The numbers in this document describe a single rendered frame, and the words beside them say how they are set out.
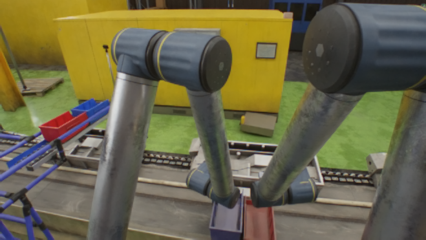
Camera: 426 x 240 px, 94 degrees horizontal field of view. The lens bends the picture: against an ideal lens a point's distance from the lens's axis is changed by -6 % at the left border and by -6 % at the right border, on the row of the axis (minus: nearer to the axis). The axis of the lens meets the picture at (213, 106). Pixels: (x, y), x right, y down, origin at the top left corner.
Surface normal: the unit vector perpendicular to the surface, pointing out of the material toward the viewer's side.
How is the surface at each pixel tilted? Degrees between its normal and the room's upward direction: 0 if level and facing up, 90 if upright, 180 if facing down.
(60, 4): 90
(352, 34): 66
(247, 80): 90
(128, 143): 77
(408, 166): 87
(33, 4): 90
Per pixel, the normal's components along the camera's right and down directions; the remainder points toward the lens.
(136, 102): 0.41, 0.18
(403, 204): -0.83, 0.19
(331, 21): -0.99, -0.04
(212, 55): 0.79, 0.20
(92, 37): -0.15, 0.47
